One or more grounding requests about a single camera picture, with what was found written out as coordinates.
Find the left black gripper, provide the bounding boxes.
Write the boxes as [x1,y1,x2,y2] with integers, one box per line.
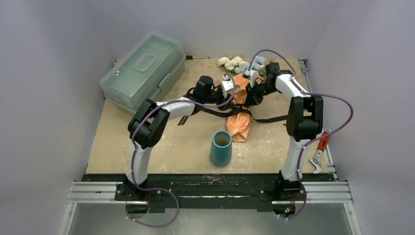
[203,87,235,111]

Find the orange flower bouquet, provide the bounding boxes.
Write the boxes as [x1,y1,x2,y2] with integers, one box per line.
[217,55,276,143]

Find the black gold lettered ribbon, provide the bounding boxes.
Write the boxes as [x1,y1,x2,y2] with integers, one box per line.
[176,95,289,127]

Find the translucent plastic storage box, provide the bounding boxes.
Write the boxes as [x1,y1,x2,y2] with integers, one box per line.
[99,31,185,114]

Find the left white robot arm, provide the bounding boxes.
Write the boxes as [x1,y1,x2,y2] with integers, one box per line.
[117,73,236,200]

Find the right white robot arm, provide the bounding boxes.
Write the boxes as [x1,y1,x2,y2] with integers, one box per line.
[242,63,323,199]

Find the teal ceramic vase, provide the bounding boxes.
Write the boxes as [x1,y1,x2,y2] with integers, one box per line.
[209,131,232,167]

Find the screwdriver at back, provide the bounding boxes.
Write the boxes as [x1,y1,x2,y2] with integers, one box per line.
[185,55,210,60]

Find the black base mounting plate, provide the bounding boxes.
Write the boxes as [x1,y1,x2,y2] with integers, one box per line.
[81,173,309,214]

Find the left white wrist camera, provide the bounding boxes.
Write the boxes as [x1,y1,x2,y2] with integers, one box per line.
[221,73,235,98]

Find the orange handled wrench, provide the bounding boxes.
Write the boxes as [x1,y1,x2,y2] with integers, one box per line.
[309,128,331,174]

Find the aluminium frame rail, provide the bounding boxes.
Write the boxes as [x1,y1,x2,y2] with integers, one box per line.
[59,181,362,235]

